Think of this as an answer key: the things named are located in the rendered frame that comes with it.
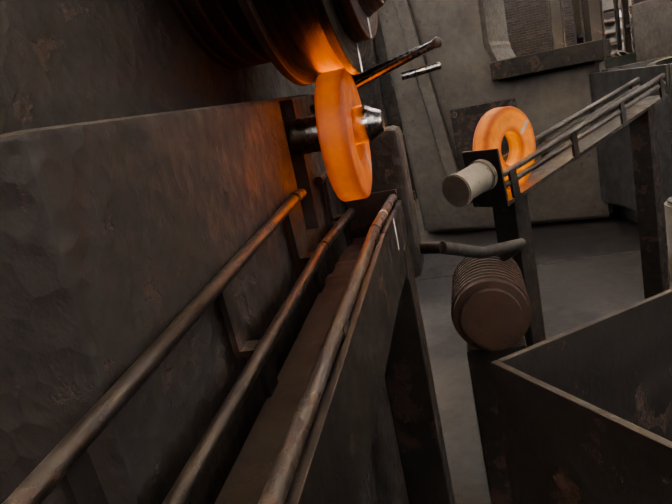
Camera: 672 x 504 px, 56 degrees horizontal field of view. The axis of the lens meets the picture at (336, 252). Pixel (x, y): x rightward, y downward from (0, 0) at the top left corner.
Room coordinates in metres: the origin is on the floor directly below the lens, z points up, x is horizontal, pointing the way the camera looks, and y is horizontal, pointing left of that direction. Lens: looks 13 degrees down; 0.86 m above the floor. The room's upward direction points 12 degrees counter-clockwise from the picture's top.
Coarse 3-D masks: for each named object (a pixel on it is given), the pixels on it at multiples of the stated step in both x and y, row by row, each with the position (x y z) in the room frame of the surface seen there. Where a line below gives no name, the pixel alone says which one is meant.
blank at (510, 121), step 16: (496, 112) 1.16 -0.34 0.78; (512, 112) 1.18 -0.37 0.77; (480, 128) 1.15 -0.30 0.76; (496, 128) 1.15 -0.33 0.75; (512, 128) 1.18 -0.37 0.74; (528, 128) 1.21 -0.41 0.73; (480, 144) 1.14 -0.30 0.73; (496, 144) 1.15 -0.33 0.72; (512, 144) 1.21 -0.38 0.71; (528, 144) 1.20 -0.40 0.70; (512, 160) 1.20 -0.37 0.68; (528, 176) 1.20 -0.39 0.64
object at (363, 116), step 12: (360, 108) 0.75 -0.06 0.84; (372, 108) 0.75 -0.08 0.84; (288, 120) 0.78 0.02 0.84; (300, 120) 0.77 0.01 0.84; (312, 120) 0.76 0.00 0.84; (360, 120) 0.74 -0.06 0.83; (372, 120) 0.74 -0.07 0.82; (288, 132) 0.76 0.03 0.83; (300, 132) 0.76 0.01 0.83; (312, 132) 0.75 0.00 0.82; (360, 132) 0.74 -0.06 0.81; (372, 132) 0.74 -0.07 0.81; (288, 144) 0.76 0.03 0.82; (300, 144) 0.76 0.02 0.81; (312, 144) 0.76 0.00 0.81
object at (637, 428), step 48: (576, 336) 0.30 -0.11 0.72; (624, 336) 0.31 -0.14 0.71; (528, 384) 0.26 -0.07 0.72; (576, 384) 0.29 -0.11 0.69; (624, 384) 0.31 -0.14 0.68; (528, 432) 0.26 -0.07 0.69; (576, 432) 0.23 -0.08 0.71; (624, 432) 0.21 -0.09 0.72; (528, 480) 0.26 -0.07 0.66; (576, 480) 0.23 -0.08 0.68; (624, 480) 0.21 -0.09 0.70
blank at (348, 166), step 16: (320, 80) 0.74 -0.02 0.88; (336, 80) 0.72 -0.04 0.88; (352, 80) 0.79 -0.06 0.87; (320, 96) 0.71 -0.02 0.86; (336, 96) 0.71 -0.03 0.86; (352, 96) 0.77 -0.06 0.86; (320, 112) 0.70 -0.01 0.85; (336, 112) 0.70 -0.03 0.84; (320, 128) 0.70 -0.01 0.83; (336, 128) 0.69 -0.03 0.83; (352, 128) 0.73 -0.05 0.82; (320, 144) 0.70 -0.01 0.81; (336, 144) 0.69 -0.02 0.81; (352, 144) 0.71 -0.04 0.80; (368, 144) 0.83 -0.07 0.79; (336, 160) 0.70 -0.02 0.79; (352, 160) 0.70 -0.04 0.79; (368, 160) 0.80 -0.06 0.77; (336, 176) 0.70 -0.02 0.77; (352, 176) 0.70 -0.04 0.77; (368, 176) 0.78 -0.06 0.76; (336, 192) 0.72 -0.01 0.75; (352, 192) 0.72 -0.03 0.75; (368, 192) 0.76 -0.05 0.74
